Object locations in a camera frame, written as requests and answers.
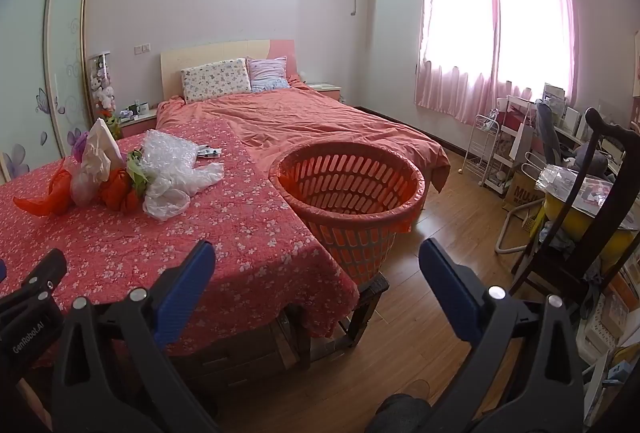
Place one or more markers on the clear plastic bag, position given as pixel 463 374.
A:
pixel 170 195

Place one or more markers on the person's dark trouser leg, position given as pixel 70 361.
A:
pixel 402 413

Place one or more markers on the dark wooden drawer table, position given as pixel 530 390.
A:
pixel 235 358

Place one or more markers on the glass door floral wardrobe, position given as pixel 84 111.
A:
pixel 55 63

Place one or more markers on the pink curtain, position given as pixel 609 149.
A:
pixel 450 38

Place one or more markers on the yellow plastic basin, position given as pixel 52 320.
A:
pixel 575 218

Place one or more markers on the floral print pillow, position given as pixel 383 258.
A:
pixel 215 78

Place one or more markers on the cluttered desk with books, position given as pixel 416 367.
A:
pixel 565 108

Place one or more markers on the small orange plastic bag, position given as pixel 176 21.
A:
pixel 120 190

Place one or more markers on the plush toy display tube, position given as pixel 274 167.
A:
pixel 102 83

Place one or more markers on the brown paper bag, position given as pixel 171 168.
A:
pixel 520 193

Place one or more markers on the white printed wrapper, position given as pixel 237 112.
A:
pixel 207 152

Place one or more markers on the white pink plastic bag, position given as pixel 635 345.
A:
pixel 95 153

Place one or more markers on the pink nightstand with cups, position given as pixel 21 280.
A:
pixel 137 118

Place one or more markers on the white wall switch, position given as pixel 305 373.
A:
pixel 142 48

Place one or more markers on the clear bubble wrap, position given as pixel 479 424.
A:
pixel 167 150

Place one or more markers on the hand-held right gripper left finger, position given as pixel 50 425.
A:
pixel 186 293

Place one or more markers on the dark wooden stool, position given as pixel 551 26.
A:
pixel 365 308

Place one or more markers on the beige pink headboard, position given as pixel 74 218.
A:
pixel 220 50

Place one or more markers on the white shelf trolley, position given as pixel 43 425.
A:
pixel 515 138

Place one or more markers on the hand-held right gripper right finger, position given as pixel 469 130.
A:
pixel 450 293

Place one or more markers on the grey office chair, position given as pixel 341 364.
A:
pixel 550 128

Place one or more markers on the dark wooden chair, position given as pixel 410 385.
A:
pixel 595 143

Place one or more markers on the orange plastic laundry basket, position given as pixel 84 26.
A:
pixel 350 193

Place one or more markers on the green plush toy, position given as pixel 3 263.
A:
pixel 114 122

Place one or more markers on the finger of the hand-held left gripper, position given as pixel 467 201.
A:
pixel 47 270

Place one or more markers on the large orange plastic bag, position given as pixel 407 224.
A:
pixel 52 193

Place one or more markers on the pink striped pillow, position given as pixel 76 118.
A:
pixel 267 73

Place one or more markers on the red floral table cloth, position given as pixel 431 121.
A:
pixel 200 233

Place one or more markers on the bed with salmon duvet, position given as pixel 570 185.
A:
pixel 320 123

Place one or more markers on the white metal tube frame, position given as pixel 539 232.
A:
pixel 505 223

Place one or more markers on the purple plastic bag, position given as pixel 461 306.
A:
pixel 81 145

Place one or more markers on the stack of storage boxes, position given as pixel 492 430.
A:
pixel 610 328

